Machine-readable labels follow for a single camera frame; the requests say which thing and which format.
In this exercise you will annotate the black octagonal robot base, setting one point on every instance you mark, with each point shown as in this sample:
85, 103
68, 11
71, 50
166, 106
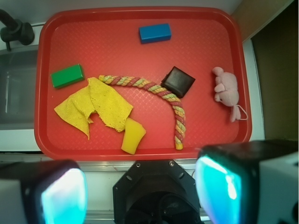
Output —
156, 192

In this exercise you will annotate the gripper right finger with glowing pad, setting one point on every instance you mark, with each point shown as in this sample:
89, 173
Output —
255, 182

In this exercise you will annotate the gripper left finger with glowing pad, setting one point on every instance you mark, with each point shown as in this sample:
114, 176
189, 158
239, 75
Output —
43, 192

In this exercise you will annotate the yellow sponge piece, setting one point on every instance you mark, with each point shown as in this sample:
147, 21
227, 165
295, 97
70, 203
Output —
134, 132

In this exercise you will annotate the black square pad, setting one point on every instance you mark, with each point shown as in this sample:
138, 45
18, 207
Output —
178, 82

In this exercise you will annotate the black faucet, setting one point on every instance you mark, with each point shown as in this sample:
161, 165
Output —
15, 30

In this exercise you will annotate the red plastic tray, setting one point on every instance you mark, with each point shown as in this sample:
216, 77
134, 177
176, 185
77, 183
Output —
106, 41

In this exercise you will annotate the yellow knitted cloth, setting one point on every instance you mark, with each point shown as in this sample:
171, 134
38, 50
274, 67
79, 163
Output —
97, 97

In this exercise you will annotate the green rectangular block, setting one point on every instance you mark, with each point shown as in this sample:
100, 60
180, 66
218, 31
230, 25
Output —
67, 76

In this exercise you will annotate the blue rectangular block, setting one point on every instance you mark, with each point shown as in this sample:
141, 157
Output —
155, 33

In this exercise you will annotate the pink plush toy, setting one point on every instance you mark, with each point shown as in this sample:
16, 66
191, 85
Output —
226, 92

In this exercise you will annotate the grey sink basin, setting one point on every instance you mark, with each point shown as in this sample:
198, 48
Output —
17, 88

